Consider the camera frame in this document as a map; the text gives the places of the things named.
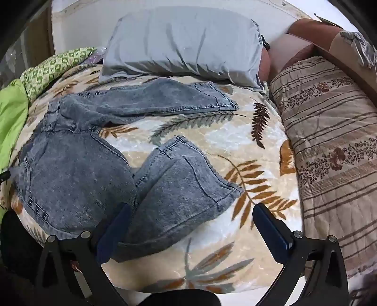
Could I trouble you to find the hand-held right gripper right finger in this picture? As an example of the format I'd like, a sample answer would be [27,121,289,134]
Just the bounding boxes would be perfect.
[252,203,350,306]

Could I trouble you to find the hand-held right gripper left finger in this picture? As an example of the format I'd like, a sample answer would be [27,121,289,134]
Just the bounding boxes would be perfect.
[32,202,133,306]

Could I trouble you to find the grey-blue denim pants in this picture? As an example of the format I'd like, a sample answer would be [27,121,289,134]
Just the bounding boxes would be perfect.
[10,77,245,263]

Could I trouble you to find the leaf print blanket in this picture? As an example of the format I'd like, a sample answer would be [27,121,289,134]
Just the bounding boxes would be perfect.
[6,63,304,295]

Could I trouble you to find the striped floral beige blanket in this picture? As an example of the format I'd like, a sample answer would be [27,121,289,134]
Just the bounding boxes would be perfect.
[269,56,377,280]

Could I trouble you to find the green patterned cloth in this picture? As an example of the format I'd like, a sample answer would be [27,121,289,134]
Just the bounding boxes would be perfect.
[19,47,98,102]

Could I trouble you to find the purple cloth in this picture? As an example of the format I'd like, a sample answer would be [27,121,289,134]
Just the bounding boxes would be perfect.
[85,47,106,64]

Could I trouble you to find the brown and pink cushion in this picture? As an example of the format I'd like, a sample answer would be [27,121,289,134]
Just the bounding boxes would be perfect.
[266,18,344,81]

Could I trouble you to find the grey pillow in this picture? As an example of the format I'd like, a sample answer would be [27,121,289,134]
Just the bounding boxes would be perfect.
[98,6,270,90]

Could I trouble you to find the white ornamented headboard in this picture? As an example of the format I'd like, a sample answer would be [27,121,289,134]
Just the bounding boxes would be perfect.
[51,0,354,56]

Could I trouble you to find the grey crumpled cloth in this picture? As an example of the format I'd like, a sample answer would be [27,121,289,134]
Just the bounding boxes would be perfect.
[340,29,377,69]

